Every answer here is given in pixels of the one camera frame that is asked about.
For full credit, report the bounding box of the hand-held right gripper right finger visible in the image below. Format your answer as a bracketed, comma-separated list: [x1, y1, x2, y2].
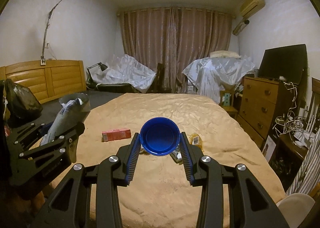
[179, 132, 290, 228]

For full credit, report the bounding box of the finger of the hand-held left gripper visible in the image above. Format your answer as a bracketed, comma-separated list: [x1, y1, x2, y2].
[10, 123, 47, 147]
[19, 121, 85, 160]

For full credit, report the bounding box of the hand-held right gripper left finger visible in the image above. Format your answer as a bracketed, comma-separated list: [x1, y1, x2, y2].
[32, 132, 142, 228]

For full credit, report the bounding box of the silver white snack bag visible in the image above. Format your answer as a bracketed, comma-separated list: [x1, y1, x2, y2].
[40, 94, 91, 163]

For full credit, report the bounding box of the black plastic bag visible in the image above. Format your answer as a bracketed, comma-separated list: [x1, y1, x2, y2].
[5, 78, 43, 120]

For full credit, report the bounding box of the blue plastic lid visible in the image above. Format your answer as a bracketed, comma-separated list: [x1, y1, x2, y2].
[139, 117, 181, 156]

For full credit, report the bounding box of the dark snack packet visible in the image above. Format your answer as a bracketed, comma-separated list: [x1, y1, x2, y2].
[170, 150, 184, 165]

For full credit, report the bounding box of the yellow plastic wrapper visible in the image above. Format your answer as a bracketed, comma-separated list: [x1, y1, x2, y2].
[188, 133, 204, 152]

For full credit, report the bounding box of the pink carton box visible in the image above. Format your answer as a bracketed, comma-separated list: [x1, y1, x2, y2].
[102, 129, 132, 142]

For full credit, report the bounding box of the dark grey bedsheet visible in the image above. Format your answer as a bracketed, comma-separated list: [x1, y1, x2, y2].
[37, 90, 124, 123]

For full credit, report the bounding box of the wooden headboard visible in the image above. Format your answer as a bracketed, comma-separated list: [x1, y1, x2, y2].
[0, 60, 87, 105]

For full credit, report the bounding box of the small wooden chair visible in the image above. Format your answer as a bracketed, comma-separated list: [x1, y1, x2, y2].
[219, 90, 239, 118]

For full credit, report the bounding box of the black desk lamp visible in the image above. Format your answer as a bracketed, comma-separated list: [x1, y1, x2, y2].
[86, 62, 108, 86]

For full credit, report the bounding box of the clear plastic dust sheet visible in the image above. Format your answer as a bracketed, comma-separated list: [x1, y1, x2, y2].
[90, 54, 157, 94]
[182, 56, 255, 104]

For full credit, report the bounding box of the framed picture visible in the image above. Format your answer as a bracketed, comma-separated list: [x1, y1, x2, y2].
[262, 135, 277, 162]

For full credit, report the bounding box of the wooden chest of drawers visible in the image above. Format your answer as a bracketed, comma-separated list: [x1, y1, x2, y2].
[236, 76, 284, 148]

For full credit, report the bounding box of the dark wooden side table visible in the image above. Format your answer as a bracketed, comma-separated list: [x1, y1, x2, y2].
[271, 133, 313, 188]

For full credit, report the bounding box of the white pillow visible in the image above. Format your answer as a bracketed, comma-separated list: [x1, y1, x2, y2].
[209, 50, 241, 59]

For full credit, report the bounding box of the white round stool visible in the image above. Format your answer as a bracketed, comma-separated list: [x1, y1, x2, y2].
[276, 193, 316, 228]

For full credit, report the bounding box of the striped cloth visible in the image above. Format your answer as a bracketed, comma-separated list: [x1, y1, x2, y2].
[286, 115, 320, 195]

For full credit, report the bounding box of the pink curtain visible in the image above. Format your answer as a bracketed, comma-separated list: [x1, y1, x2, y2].
[117, 6, 234, 94]

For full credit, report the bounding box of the black television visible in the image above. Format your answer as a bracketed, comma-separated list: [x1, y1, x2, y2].
[258, 44, 307, 85]

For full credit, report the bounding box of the beige pipe cover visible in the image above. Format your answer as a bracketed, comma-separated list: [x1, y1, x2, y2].
[232, 22, 247, 36]

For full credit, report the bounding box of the light wooden chair back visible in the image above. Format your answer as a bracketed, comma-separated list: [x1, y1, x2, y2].
[311, 77, 320, 128]

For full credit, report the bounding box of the beige air conditioner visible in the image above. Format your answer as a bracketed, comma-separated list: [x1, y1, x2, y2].
[240, 0, 265, 17]

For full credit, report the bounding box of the wall cable conduit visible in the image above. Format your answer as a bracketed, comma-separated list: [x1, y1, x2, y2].
[40, 0, 63, 65]

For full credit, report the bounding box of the tangle of white cables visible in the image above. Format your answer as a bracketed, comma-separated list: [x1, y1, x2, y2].
[274, 82, 320, 143]

